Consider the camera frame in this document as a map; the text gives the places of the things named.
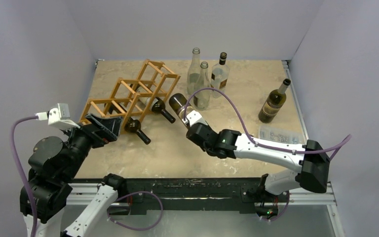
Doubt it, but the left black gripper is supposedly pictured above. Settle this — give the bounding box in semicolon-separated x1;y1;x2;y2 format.
59;111;123;179

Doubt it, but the olive green wine bottle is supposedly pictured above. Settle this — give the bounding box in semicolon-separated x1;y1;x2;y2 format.
169;93;190;129

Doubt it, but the dark labelled wine bottle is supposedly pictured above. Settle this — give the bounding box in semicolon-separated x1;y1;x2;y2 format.
151;97;176;123

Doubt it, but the clear liquor bottle black cap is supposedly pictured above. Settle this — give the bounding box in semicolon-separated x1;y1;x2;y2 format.
211;52;230;93

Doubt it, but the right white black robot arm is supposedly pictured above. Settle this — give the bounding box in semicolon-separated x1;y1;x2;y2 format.
186;123;330;201

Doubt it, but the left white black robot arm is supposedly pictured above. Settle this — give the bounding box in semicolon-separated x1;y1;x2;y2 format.
12;109;127;237

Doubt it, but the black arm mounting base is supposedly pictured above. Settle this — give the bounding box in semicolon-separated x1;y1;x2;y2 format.
88;178;290;217

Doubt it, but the dark bottle in lower rack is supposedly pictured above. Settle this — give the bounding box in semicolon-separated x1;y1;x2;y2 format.
119;116;151;145

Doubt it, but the wooden wine rack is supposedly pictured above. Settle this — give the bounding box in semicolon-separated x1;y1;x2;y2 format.
80;59;181;124

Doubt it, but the clear bottle front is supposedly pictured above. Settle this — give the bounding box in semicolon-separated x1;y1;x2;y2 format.
193;61;211;110

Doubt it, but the tall clear bottle back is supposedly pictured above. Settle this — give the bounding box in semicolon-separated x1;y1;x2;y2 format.
187;47;200;95

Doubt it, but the clear plastic parts box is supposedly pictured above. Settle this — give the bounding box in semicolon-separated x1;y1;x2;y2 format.
258;124;305;144

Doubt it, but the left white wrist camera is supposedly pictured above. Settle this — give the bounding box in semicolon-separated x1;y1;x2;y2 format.
35;103;80;131

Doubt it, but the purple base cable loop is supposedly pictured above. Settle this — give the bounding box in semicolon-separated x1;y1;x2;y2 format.
107;191;165;232

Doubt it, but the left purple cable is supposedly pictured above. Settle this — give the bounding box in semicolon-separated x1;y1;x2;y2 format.
10;116;40;237

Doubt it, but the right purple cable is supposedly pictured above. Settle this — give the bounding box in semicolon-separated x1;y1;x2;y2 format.
183;87;353;161

